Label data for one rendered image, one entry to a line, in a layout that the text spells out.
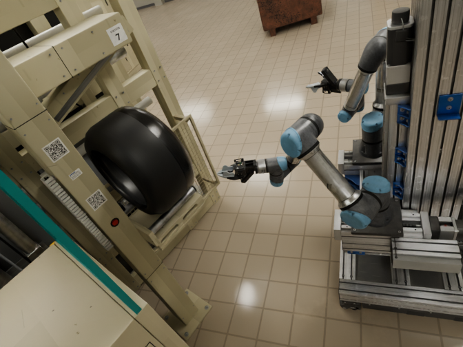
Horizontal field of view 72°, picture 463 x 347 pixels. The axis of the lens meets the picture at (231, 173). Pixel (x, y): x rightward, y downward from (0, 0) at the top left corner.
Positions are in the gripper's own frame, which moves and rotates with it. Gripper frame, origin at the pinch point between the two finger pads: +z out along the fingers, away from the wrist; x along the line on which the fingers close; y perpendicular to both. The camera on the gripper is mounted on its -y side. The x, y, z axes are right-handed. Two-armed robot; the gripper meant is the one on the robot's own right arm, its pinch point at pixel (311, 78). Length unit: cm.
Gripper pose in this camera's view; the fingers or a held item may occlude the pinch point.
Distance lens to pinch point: 214.6
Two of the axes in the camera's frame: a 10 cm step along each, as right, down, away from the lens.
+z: -7.1, -2.8, 6.4
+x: 6.0, -7.2, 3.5
